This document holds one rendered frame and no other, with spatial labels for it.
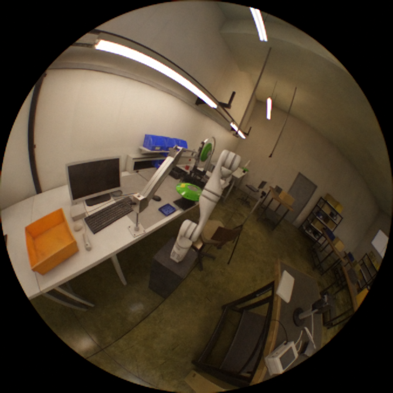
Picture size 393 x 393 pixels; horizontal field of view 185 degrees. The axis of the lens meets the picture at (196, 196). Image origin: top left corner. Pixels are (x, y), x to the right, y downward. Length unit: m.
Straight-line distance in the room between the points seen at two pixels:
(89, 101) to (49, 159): 0.63
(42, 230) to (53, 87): 1.08
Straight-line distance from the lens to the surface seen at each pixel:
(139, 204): 0.68
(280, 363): 0.91
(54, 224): 1.03
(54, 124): 1.36
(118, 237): 0.84
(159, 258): 0.84
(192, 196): 1.06
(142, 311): 1.59
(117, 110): 1.43
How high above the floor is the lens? 1.59
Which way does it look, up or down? 28 degrees down
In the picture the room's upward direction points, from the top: 23 degrees clockwise
